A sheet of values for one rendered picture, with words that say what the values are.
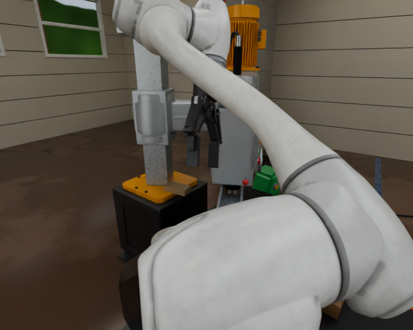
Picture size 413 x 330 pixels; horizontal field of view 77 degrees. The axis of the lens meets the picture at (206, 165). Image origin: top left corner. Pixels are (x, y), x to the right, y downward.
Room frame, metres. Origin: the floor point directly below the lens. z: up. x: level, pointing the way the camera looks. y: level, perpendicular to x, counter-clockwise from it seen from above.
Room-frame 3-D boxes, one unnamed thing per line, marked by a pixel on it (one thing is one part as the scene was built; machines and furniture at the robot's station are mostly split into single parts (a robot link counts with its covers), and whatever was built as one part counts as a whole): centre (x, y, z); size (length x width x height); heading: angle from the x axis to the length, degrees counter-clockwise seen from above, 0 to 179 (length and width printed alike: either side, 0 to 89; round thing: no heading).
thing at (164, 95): (2.06, 0.40, 1.36); 0.35 x 0.35 x 0.41
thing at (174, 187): (1.87, 0.23, 0.81); 0.20 x 0.10 x 0.05; 61
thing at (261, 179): (2.84, -0.73, 0.43); 0.35 x 0.35 x 0.87; 38
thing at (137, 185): (2.06, 0.40, 0.76); 0.49 x 0.49 x 0.05; 53
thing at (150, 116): (2.05, 0.21, 1.36); 0.74 x 0.34 x 0.25; 87
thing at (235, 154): (1.45, -0.16, 1.32); 0.36 x 0.22 x 0.45; 172
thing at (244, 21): (2.02, -0.26, 1.90); 0.31 x 0.28 x 0.40; 82
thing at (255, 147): (1.28, -0.26, 1.37); 0.08 x 0.03 x 0.28; 172
